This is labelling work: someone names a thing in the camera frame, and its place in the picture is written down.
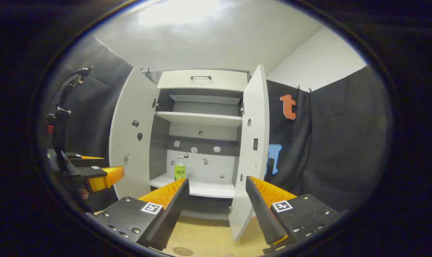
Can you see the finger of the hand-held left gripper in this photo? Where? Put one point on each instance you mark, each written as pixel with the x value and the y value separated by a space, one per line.
pixel 103 176
pixel 82 160

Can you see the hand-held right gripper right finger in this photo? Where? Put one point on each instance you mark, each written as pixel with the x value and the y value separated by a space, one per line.
pixel 260 210

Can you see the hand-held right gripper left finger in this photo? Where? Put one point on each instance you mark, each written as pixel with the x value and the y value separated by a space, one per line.
pixel 173 210

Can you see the white cabinet door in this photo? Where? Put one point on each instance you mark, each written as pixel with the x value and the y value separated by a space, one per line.
pixel 130 164
pixel 255 117

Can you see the clear plastic bottle green label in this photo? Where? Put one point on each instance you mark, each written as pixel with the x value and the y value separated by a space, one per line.
pixel 180 169

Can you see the round brown coaster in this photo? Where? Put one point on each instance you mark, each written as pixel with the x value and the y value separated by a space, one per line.
pixel 182 251

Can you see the white cabinet shelf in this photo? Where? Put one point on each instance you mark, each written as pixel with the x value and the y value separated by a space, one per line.
pixel 201 118
pixel 212 188

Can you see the white and grey cabinet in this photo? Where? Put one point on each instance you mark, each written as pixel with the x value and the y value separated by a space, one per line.
pixel 201 164

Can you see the black backdrop cloth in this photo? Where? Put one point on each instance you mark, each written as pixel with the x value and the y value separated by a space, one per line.
pixel 344 142

